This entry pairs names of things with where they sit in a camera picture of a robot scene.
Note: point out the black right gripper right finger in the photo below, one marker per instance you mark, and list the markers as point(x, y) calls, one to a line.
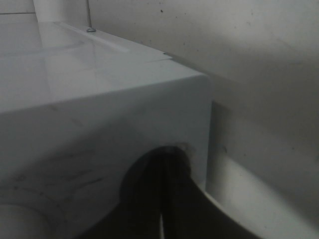
point(187, 213)

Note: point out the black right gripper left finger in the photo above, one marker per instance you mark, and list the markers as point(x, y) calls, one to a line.
point(138, 215)

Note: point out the round white door button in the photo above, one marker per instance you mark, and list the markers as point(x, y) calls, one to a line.
point(135, 171)

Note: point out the white lower microwave knob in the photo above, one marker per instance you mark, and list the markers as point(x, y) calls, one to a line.
point(17, 222)

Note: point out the white microwave oven body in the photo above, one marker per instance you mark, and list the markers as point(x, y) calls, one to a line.
point(77, 110)

